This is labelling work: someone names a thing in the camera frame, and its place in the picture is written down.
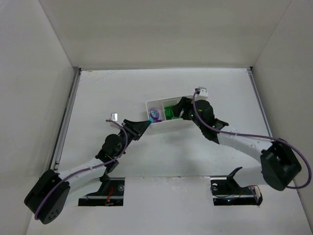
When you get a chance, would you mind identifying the small green lego brick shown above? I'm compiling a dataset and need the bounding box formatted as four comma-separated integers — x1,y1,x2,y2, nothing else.
164,106,174,120

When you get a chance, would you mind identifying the purple curved lego brick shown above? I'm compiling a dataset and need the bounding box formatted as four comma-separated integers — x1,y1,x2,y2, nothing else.
149,108,163,123

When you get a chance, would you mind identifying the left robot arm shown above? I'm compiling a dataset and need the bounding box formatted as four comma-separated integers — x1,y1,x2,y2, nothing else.
24,119,153,224

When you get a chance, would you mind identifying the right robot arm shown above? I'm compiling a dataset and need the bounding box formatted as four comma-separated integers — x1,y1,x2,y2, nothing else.
172,97,302,191

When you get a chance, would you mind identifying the white divided plastic container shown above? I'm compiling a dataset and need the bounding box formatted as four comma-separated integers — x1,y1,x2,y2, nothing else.
145,96,193,130

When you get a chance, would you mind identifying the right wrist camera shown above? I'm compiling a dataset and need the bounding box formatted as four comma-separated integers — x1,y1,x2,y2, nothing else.
195,87,208,100

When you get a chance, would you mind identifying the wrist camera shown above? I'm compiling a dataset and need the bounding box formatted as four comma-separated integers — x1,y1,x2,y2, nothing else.
195,87,208,100
110,113,118,122

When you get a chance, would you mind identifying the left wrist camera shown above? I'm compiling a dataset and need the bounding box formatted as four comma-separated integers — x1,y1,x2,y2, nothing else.
110,113,118,122

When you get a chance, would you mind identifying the right aluminium rail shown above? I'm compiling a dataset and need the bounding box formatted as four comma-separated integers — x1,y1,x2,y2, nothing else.
247,67,273,137

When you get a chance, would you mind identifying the aluminium rail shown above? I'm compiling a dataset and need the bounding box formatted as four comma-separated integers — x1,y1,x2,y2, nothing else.
247,67,273,137
47,67,81,170

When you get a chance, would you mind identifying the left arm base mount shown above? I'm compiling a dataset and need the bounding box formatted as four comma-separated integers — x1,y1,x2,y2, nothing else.
78,175,125,207

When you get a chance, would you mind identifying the left aluminium rail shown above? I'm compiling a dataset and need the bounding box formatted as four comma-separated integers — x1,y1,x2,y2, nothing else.
47,67,81,170

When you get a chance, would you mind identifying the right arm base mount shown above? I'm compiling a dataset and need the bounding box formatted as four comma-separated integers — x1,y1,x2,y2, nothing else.
210,167,263,206

